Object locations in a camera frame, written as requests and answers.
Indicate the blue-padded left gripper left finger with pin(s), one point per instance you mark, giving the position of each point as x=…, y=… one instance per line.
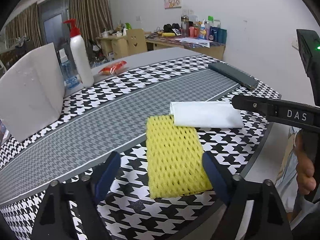
x=89, y=191

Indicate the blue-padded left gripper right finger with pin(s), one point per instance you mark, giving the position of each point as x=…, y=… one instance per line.
x=233, y=191

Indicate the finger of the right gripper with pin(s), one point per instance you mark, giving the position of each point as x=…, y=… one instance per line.
x=250, y=104

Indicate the person's right hand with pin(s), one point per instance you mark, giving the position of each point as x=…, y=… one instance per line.
x=305, y=168

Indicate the dark green phone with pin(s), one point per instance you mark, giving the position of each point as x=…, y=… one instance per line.
x=234, y=74

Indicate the yellow foam net sleeve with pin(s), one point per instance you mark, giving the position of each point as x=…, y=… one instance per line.
x=174, y=156

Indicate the houndstooth table mat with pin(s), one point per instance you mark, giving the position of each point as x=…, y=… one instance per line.
x=111, y=116

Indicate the papers on desk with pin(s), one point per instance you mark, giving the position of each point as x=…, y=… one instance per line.
x=196, y=41

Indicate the clear water bottle blue label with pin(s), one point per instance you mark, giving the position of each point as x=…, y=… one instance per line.
x=68, y=71

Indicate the white styrofoam box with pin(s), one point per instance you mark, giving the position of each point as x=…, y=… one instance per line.
x=32, y=92

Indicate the red snack packet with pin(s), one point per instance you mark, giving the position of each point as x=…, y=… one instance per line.
x=114, y=68

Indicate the white pump bottle red cap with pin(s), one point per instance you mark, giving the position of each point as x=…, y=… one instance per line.
x=79, y=53

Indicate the wooden smiley chair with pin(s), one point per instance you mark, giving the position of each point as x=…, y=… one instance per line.
x=136, y=41

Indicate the wooden desk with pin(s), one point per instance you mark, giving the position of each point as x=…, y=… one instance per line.
x=120, y=46

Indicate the brown left curtain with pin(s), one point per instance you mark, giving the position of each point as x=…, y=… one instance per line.
x=25, y=24

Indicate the brown curtain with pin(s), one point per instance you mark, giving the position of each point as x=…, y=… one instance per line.
x=92, y=17
x=25, y=24

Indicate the glass balcony door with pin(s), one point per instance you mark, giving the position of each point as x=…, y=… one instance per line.
x=52, y=15

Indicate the brown right curtain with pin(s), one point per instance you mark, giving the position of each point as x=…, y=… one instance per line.
x=92, y=17

